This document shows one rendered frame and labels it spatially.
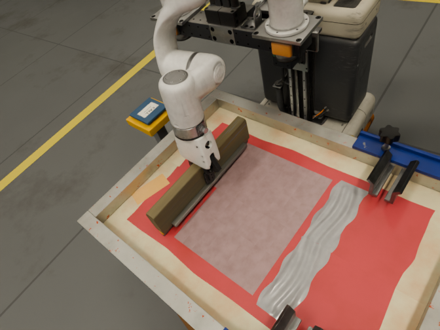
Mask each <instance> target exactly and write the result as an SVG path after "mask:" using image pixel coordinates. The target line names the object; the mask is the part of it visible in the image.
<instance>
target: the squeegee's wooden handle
mask: <svg viewBox="0 0 440 330"><path fill-rule="evenodd" d="M248 139H249V132H248V126H247V122H246V120H245V119H244V118H242V117H239V116H237V117H236V118H235V119H234V120H233V121H232V122H231V123H230V124H229V125H228V126H227V128H226V129H225V130H224V131H223V132H222V133H221V134H220V135H219V136H218V137H217V138H216V139H215V142H216V144H217V148H218V150H219V154H220V159H219V160H216V161H217V162H218V163H219V165H220V167H222V165H223V164H224V163H225V162H226V161H227V160H228V159H229V158H230V156H231V155H232V154H233V153H234V152H235V151H236V150H237V148H239V146H241V144H242V143H243V142H244V143H245V142H246V141H247V140H248ZM203 173H204V171H203V169H202V167H200V166H198V165H196V164H194V163H193V164H192V165H191V166H190V167H189V168H188V169H187V170H186V171H185V172H184V173H183V175H182V176H181V177H180V178H179V179H178V180H177V181H176V182H175V183H174V184H173V185H172V186H171V187H170V188H169V189H168V190H167V191H166V192H165V193H164V194H163V195H162V197H161V198H160V199H159V200H158V201H157V202H156V203H155V204H154V205H153V206H152V207H151V209H150V210H149V211H148V212H147V213H146V216H147V217H148V218H149V220H150V221H151V223H152V224H153V225H154V226H155V227H156V229H158V230H159V231H160V232H162V233H163V234H165V233H166V232H167V231H168V229H169V228H170V227H171V226H172V222H173V220H174V219H175V218H176V217H177V216H178V215H179V214H180V213H181V212H182V211H183V209H184V208H185V207H186V206H187V205H188V204H189V202H190V201H191V200H192V199H193V198H194V197H195V196H196V195H197V194H198V193H199V191H200V190H201V189H202V188H203V187H204V185H205V184H206V182H205V179H204V176H203Z"/></svg>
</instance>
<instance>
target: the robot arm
mask: <svg viewBox="0 0 440 330"><path fill-rule="evenodd" d="M207 1H208V0H164V6H163V8H162V10H161V11H160V14H159V15H158V19H157V21H156V26H155V32H154V37H153V45H154V50H155V56H156V61H157V64H158V68H159V71H160V74H161V75H162V77H161V78H160V80H159V82H158V89H159V91H160V95H161V97H162V101H163V102H164V106H165V108H166V112H167V114H168V117H169V120H170V123H171V125H172V128H173V131H174V137H175V142H176V145H177V148H178V150H179V153H180V155H181V156H182V157H183V158H186V159H187V160H188V161H189V165H190V166H191V165H192V164H193V163H194V164H196V165H198V166H200V167H202V169H203V171H204V173H203V176H204V179H205V182H206V184H207V185H208V184H209V183H210V182H211V181H213V180H214V178H215V174H214V172H219V171H220V170H221V167H220V165H219V163H218V162H217V161H216V160H219V159H220V154H219V150H218V148H217V144H216V142H215V139H214V136H213V134H212V132H211V130H210V129H209V128H208V127H207V124H206V119H205V116H204V111H203V108H202V103H201V99H202V98H203V97H204V96H206V95H207V94H209V93H210V92H212V91H213V90H215V89H216V88H217V87H218V86H219V85H220V84H221V83H222V81H223V79H224V77H225V73H226V66H225V63H224V61H223V59H222V58H220V57H219V56H217V55H214V54H208V53H202V52H192V51H186V50H179V49H178V45H177V38H176V27H177V23H178V21H179V19H180V18H181V16H182V15H183V14H184V13H186V12H189V11H191V10H194V9H196V8H198V7H201V6H202V5H204V4H205V3H206V2H207ZM267 1H268V13H269V19H268V20H267V21H266V23H265V31H266V32H267V33H268V34H269V35H271V36H274V37H290V36H293V35H296V34H298V33H300V32H302V31H304V30H305V29H306V28H307V27H308V25H309V17H308V15H306V14H305V13H304V12H303V8H304V6H305V5H306V4H307V3H308V0H267Z"/></svg>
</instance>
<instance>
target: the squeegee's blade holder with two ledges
mask: <svg viewBox="0 0 440 330"><path fill-rule="evenodd" d="M246 147H247V144H246V143H244V142H243V143H242V144H241V146H239V148H237V150H236V151H235V152H234V153H233V154H232V155H231V156H230V158H229V159H228V160H227V161H226V162H225V163H224V164H223V165H222V167H221V170H220V171H219V172H216V173H215V178H214V180H213V181H211V182H210V183H209V184H208V185H207V184H205V185H204V187H203V188H202V189H201V190H200V191H199V193H198V194H197V195H196V196H195V197H194V198H193V199H192V200H191V201H190V202H189V204H188V205H187V206H186V207H185V208H184V209H183V211H182V212H181V213H180V214H179V215H178V216H177V217H176V218H175V219H174V220H173V222H172V225H173V226H175V227H177V226H178V225H179V224H180V222H182V220H183V219H184V218H185V217H186V216H187V215H188V213H189V212H190V211H191V210H192V209H193V208H194V207H195V206H196V205H197V203H198V202H199V201H200V200H201V199H202V197H203V196H204V195H205V194H206V193H207V192H208V191H209V190H210V189H211V187H212V186H213V185H214V184H215V182H216V181H217V180H218V179H219V178H220V177H221V176H222V175H223V174H224V173H225V171H226V170H227V169H228V168H229V166H230V165H231V164H232V163H233V162H234V161H235V160H236V159H237V158H238V156H239V155H240V154H241V153H242V152H243V150H244V149H245V148H246Z"/></svg>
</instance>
